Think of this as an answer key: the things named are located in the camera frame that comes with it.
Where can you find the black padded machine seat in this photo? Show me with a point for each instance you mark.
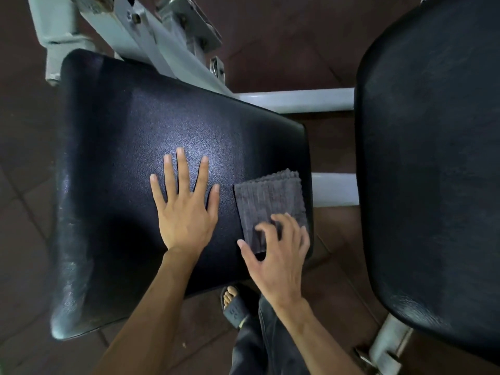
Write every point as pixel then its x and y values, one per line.
pixel 117 132

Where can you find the person's left hand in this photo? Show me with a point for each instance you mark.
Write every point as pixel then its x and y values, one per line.
pixel 183 222

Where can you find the white metal machine frame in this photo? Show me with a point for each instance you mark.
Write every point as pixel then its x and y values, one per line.
pixel 297 100

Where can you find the person's left middle finger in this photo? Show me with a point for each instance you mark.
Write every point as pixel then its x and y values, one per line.
pixel 182 171

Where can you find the black padded machine backrest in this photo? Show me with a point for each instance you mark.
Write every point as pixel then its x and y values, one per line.
pixel 429 152

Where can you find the grey ribbed microfibre cloth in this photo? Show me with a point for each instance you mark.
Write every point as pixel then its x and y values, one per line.
pixel 267 199

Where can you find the dark trousers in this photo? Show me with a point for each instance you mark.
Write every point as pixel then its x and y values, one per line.
pixel 250 351

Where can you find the grey metal adjustment bracket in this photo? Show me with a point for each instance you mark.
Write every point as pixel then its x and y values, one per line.
pixel 191 23

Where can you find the person's right thumb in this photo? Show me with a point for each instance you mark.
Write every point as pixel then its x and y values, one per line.
pixel 248 255

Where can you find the person's right middle finger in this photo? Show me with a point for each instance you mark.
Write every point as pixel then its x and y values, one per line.
pixel 286 228

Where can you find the person's left thumb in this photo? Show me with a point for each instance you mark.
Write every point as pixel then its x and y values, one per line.
pixel 214 203

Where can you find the person's right hand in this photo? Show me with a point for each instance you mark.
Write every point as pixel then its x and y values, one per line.
pixel 279 269

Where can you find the person's foot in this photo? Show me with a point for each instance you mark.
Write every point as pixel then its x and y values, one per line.
pixel 230 294

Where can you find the person's left forearm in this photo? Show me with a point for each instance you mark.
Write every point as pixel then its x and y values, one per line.
pixel 152 316

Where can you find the person's right forearm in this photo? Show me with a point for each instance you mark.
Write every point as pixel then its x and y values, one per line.
pixel 312 339

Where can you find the person's left little finger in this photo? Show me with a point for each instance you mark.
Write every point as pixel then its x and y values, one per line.
pixel 157 193

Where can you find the person's right little finger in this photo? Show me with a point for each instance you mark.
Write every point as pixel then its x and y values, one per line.
pixel 305 242

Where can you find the black slide sandal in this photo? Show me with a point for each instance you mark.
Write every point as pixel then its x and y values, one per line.
pixel 238 312

